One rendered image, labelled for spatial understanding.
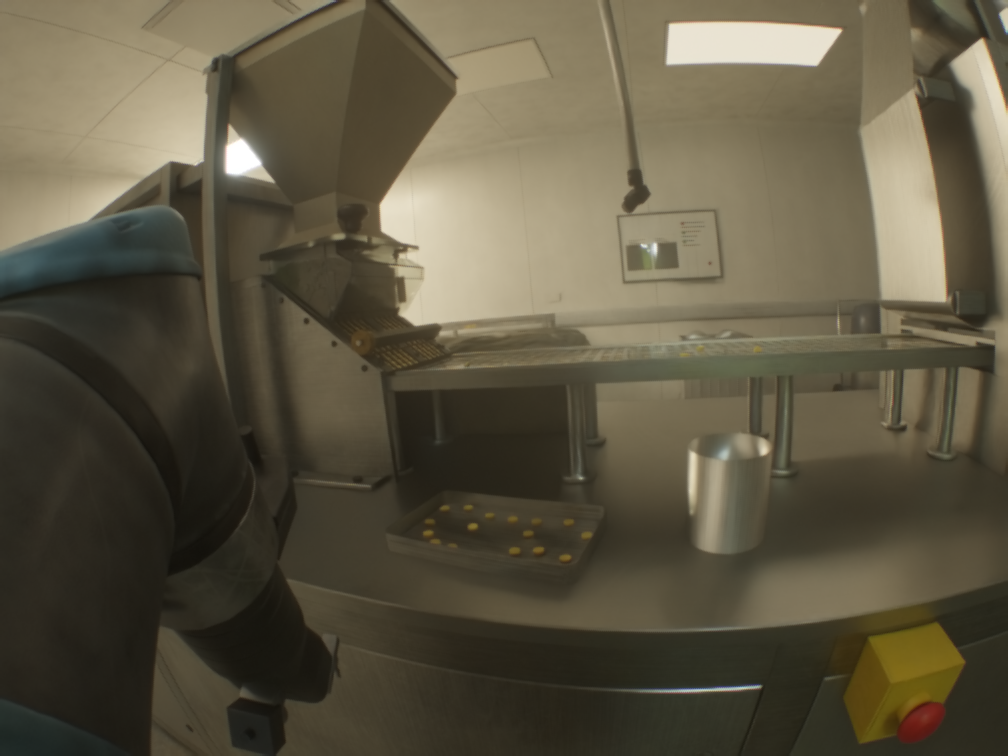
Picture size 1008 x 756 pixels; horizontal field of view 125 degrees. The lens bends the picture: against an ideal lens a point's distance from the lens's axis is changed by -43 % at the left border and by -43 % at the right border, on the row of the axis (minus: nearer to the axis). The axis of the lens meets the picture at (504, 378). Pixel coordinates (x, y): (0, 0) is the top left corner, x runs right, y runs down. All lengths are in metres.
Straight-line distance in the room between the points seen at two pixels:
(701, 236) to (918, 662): 4.19
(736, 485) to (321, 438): 0.56
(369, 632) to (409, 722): 0.13
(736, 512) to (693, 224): 4.07
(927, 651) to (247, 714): 0.47
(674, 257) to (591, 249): 0.78
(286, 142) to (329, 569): 0.62
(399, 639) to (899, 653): 0.41
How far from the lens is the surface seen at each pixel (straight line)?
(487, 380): 0.57
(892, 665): 0.39
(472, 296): 4.61
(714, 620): 0.36
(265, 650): 0.27
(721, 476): 0.40
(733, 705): 0.42
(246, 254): 0.91
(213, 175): 0.76
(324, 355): 0.67
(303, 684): 0.32
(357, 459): 0.68
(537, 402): 0.81
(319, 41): 0.75
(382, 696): 0.51
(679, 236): 4.37
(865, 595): 0.41
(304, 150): 0.77
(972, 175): 0.74
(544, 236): 4.45
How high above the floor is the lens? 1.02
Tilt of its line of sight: 9 degrees down
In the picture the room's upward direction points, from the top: 5 degrees counter-clockwise
